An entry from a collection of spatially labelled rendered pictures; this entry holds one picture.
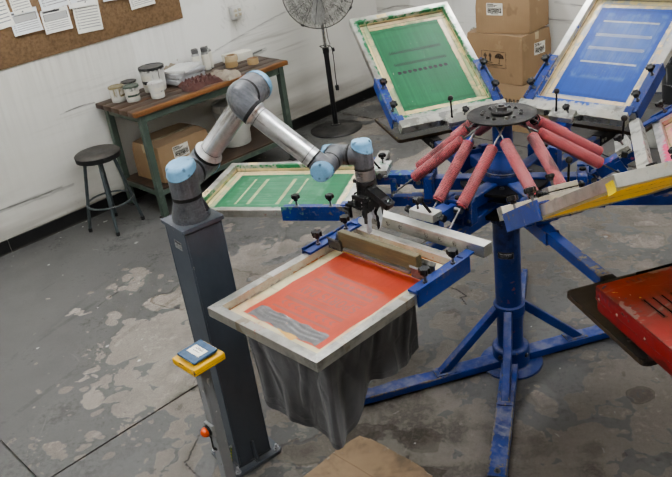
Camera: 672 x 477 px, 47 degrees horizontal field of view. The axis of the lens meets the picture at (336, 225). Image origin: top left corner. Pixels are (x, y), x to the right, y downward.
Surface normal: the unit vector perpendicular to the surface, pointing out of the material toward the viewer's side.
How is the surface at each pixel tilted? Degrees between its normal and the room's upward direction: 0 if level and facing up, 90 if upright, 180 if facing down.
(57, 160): 90
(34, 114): 90
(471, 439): 0
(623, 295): 0
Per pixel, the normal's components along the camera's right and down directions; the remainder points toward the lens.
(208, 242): 0.62, 0.27
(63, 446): -0.13, -0.89
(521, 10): -0.60, 0.40
